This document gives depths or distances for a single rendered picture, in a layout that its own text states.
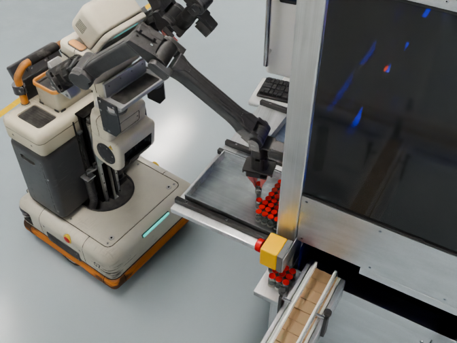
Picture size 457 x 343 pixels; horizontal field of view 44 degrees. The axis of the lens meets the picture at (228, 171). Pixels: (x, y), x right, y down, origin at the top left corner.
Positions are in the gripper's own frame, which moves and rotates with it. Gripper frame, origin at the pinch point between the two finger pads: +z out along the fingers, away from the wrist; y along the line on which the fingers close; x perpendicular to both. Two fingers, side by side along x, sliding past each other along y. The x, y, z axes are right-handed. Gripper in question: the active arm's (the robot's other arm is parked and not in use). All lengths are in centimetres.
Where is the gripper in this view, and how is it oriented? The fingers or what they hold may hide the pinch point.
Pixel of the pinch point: (258, 184)
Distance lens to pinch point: 193.7
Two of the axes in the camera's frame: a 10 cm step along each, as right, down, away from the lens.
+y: 9.6, 1.9, -2.1
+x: 2.8, -6.7, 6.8
